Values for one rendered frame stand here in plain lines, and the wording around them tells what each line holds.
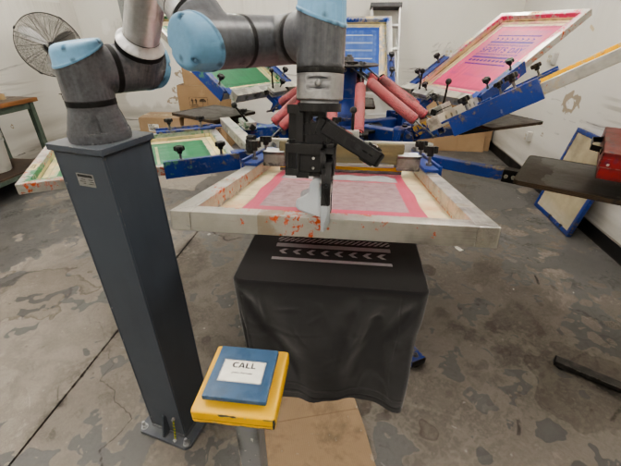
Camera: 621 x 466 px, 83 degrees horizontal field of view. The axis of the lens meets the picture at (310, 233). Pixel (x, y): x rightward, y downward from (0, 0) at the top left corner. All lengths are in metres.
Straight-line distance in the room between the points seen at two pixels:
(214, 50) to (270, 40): 0.10
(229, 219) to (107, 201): 0.49
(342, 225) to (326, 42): 0.29
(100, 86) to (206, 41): 0.54
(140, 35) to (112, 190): 0.38
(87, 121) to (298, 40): 0.63
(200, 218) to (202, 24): 0.31
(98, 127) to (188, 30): 0.56
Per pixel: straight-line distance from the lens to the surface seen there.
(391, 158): 1.19
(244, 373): 0.62
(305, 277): 0.83
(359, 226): 0.63
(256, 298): 0.86
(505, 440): 1.85
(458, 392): 1.92
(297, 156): 0.59
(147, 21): 1.03
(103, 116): 1.06
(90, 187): 1.10
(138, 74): 1.09
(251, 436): 0.72
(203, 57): 0.56
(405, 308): 0.85
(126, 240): 1.11
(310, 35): 0.59
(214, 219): 0.67
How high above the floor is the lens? 1.44
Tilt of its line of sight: 29 degrees down
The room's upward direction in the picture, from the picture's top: straight up
